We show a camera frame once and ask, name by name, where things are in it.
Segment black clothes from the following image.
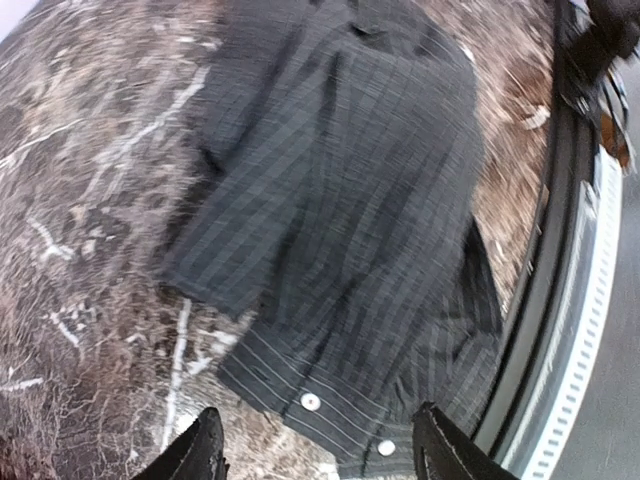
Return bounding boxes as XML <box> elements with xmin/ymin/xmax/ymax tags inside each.
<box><xmin>163</xmin><ymin>1</ymin><xmax>502</xmax><ymax>479</ymax></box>

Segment white slotted cable duct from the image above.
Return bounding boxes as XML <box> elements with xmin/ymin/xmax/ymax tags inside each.
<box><xmin>503</xmin><ymin>150</ymin><xmax>623</xmax><ymax>479</ymax></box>

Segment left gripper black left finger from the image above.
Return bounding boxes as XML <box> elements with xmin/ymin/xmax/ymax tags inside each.
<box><xmin>133</xmin><ymin>407</ymin><xmax>229</xmax><ymax>480</ymax></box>

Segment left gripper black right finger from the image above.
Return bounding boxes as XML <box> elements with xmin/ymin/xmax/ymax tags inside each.
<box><xmin>412</xmin><ymin>402</ymin><xmax>517</xmax><ymax>480</ymax></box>

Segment black curved front rail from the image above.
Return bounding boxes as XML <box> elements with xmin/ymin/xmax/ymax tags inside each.
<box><xmin>474</xmin><ymin>25</ymin><xmax>597</xmax><ymax>464</ymax></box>

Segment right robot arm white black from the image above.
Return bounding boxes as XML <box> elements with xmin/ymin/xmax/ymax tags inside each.
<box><xmin>549</xmin><ymin>1</ymin><xmax>639</xmax><ymax>175</ymax></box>

